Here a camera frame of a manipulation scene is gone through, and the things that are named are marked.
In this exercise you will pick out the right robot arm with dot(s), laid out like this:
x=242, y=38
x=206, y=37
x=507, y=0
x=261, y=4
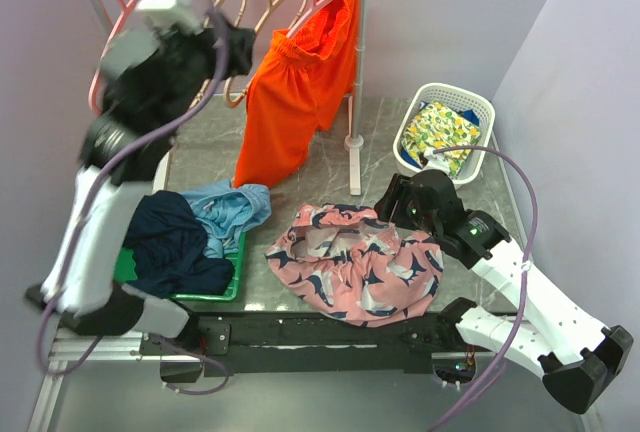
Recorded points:
x=575, y=355

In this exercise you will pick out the orange shorts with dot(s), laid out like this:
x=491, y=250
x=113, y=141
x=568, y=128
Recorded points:
x=296, y=91

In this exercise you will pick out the navy blue garment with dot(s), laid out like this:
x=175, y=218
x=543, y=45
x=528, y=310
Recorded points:
x=165, y=240

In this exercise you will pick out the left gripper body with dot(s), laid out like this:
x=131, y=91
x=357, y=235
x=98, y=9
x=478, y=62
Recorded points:
x=236, y=62

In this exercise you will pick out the white plastic basket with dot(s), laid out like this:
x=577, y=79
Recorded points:
x=464, y=164

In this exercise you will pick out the blue cloth in basket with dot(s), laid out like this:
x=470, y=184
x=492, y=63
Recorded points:
x=469, y=115

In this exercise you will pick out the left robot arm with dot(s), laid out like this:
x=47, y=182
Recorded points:
x=155, y=79

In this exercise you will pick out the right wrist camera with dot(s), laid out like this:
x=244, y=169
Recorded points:
x=435, y=161

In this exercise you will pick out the lemon print cloth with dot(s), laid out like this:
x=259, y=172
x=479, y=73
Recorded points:
x=436, y=126

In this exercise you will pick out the light blue shorts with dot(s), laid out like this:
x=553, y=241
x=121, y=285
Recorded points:
x=226, y=213

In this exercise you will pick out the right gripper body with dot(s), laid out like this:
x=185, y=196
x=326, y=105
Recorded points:
x=405, y=214

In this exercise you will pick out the pink patterned shorts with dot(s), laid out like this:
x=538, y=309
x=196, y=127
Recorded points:
x=349, y=266

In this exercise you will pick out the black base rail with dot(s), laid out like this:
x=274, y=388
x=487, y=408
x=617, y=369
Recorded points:
x=283, y=342

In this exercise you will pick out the green plastic tray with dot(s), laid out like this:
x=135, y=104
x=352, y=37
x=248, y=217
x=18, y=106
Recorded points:
x=212, y=280

